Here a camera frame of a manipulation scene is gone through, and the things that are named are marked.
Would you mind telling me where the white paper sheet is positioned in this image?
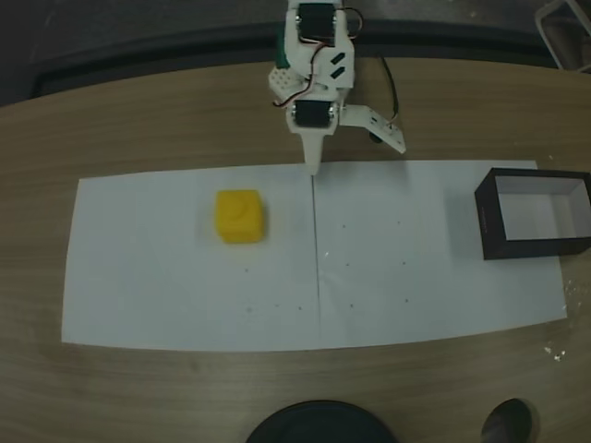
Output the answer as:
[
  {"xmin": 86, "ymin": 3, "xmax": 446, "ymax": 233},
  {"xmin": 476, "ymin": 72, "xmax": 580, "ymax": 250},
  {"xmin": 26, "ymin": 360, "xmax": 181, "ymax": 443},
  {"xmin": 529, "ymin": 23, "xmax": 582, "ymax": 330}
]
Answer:
[
  {"xmin": 311, "ymin": 159, "xmax": 570, "ymax": 350},
  {"xmin": 61, "ymin": 162, "xmax": 321, "ymax": 353}
]

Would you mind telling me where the green table clamp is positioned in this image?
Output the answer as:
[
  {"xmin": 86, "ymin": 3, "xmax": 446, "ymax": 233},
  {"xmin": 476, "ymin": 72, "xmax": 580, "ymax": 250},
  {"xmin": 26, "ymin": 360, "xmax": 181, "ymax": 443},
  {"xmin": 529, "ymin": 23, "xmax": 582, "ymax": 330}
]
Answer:
[{"xmin": 274, "ymin": 34, "xmax": 290, "ymax": 70}]

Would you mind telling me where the black cable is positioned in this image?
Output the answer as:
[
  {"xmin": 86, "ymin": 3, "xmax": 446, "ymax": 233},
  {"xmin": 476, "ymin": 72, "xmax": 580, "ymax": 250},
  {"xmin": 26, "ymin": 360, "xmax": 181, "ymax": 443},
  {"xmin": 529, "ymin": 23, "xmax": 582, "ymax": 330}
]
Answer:
[{"xmin": 378, "ymin": 54, "xmax": 404, "ymax": 131}]

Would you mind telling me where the black round object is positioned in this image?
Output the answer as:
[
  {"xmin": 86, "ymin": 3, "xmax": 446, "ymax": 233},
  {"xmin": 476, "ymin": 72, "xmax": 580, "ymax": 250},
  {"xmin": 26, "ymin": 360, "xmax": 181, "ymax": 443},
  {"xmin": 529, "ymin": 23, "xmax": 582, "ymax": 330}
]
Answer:
[{"xmin": 244, "ymin": 399, "xmax": 398, "ymax": 443}]

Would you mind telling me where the yellow cube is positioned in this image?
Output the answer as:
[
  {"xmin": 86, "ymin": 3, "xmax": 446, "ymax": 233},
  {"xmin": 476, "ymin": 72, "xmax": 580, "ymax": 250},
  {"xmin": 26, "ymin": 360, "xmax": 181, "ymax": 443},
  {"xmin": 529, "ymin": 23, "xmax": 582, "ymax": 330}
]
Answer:
[{"xmin": 213, "ymin": 187, "xmax": 270, "ymax": 245}]

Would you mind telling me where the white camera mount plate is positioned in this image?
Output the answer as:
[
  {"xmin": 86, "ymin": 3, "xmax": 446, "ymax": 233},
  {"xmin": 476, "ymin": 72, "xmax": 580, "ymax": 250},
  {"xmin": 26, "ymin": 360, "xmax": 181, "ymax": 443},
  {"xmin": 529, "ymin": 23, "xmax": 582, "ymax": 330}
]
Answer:
[{"xmin": 341, "ymin": 103, "xmax": 408, "ymax": 155}]

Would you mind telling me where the dark brown open box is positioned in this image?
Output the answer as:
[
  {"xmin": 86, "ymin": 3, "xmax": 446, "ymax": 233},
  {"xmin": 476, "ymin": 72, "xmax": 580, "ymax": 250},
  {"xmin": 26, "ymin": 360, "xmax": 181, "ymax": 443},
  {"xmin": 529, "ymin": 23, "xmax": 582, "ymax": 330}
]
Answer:
[{"xmin": 474, "ymin": 167, "xmax": 591, "ymax": 262}]

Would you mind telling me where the dark rounded object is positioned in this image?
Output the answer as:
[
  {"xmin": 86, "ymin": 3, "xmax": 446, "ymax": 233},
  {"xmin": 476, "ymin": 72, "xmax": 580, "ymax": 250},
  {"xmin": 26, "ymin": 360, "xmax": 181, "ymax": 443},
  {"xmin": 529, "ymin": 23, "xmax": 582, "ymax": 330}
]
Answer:
[{"xmin": 479, "ymin": 398, "xmax": 542, "ymax": 443}]

